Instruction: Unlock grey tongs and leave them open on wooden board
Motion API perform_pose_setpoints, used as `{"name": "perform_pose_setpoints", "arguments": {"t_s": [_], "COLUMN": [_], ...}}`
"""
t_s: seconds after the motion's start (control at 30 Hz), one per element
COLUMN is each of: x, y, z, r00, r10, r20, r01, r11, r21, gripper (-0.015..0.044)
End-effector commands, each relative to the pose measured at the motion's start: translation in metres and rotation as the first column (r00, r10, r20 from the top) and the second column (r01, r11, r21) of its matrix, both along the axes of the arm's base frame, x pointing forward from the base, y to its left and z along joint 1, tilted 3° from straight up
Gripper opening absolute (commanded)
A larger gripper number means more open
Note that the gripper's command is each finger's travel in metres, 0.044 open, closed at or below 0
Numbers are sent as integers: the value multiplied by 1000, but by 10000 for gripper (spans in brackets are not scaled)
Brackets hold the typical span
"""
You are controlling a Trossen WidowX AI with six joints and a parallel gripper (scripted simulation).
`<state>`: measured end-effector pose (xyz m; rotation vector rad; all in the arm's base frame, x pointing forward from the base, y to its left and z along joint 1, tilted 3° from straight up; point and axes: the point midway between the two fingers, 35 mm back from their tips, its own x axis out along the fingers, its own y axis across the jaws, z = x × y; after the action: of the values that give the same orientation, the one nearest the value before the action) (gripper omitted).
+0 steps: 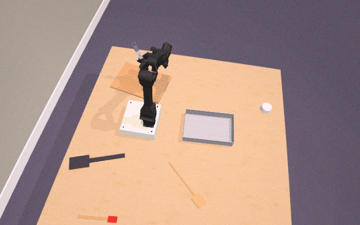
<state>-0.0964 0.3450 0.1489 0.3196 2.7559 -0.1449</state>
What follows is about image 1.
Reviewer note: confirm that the grey roasting tin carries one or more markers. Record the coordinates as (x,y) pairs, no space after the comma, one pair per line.
(209,127)

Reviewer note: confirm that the white short cylinder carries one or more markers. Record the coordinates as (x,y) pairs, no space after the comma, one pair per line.
(266,108)

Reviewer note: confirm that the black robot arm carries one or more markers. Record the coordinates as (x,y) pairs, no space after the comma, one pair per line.
(147,79)

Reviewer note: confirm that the light wooden cutting board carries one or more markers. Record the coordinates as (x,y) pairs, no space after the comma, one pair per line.
(127,81)

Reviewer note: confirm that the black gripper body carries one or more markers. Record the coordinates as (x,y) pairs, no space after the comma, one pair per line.
(153,49)

